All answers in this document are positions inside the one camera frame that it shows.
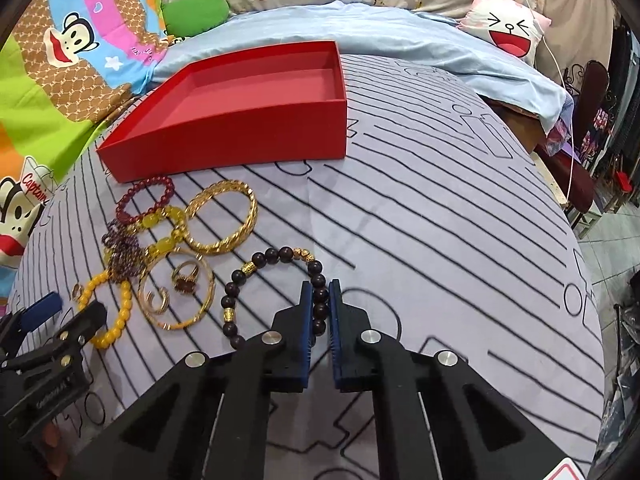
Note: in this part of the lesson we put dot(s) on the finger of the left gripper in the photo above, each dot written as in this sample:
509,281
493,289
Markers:
15,326
79,330

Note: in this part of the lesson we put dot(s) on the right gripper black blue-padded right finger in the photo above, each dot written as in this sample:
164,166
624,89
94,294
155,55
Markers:
435,417

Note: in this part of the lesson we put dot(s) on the thin gold bangle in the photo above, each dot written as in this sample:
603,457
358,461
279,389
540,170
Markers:
153,306

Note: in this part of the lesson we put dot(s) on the dark red chair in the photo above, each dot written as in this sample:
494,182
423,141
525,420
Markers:
574,179

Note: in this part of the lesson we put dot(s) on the green plush pillow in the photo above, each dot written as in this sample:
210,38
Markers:
189,18

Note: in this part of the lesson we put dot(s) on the purple garnet bead strand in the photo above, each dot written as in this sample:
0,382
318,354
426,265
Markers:
123,255

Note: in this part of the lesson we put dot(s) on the person's hand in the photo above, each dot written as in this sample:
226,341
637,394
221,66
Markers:
47,453

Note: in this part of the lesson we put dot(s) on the gold ring red stone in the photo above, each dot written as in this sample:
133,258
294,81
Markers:
185,277

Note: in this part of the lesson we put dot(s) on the red jewelry box tray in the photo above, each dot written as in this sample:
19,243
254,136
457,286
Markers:
280,103

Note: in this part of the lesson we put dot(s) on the light blue blanket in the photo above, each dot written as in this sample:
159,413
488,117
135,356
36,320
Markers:
422,38

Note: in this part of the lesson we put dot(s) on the monkey cartoon colourful quilt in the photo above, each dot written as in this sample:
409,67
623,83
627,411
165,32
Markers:
66,67

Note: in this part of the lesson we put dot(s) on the laughing cat face pillow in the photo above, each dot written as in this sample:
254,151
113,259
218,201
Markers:
508,25

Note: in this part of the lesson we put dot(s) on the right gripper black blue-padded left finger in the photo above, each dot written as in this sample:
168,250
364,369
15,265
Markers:
207,418

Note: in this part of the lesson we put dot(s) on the twisted gold bangle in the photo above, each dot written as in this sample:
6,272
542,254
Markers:
236,238

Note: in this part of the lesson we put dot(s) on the brown cardboard box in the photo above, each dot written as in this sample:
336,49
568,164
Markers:
525,126

